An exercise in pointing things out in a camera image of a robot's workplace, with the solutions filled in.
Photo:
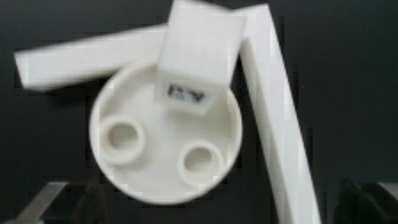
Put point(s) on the white front fence wall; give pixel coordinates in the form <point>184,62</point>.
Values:
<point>67,63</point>

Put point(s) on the white right fence wall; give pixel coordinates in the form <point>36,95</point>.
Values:
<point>276,120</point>

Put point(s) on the white stool leg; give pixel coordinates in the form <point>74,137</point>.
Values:
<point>198,56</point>

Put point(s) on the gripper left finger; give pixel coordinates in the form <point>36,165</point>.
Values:
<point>38,206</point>

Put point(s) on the white fence wall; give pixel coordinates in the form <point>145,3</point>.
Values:
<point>276,120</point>
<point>67,63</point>

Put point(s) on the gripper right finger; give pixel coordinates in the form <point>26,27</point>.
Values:
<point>367,203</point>

